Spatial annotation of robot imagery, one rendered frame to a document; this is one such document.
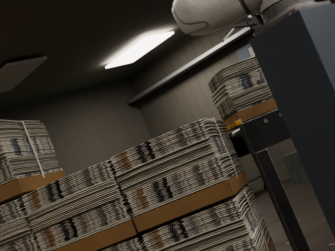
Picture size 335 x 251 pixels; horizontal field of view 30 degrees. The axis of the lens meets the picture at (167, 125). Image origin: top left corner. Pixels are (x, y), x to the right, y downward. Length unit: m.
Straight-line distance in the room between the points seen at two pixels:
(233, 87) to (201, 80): 8.54
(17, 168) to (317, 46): 0.93
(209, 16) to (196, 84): 9.22
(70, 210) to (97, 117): 9.98
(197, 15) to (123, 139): 10.08
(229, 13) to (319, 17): 0.26
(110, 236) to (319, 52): 0.76
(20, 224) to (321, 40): 0.99
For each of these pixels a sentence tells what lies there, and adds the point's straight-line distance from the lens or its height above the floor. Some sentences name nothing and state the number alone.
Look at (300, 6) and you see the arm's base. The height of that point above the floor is 1.01.
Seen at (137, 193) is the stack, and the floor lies 0.71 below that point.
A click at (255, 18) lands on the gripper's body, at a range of 2.67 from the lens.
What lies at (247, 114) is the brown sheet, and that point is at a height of 0.83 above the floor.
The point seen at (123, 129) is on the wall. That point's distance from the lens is 11.98.
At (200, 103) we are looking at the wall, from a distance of 11.12.
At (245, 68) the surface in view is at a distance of 2.48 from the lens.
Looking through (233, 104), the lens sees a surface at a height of 0.88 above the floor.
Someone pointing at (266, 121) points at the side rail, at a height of 0.77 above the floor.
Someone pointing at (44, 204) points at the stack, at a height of 0.78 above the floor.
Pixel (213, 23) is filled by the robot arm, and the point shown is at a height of 1.09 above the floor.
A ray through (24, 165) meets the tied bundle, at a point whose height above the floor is 0.92.
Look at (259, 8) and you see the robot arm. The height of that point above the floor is 1.07.
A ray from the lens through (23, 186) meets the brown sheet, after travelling 1.87.
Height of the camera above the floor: 0.71
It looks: 5 degrees up
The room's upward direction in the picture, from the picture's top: 23 degrees counter-clockwise
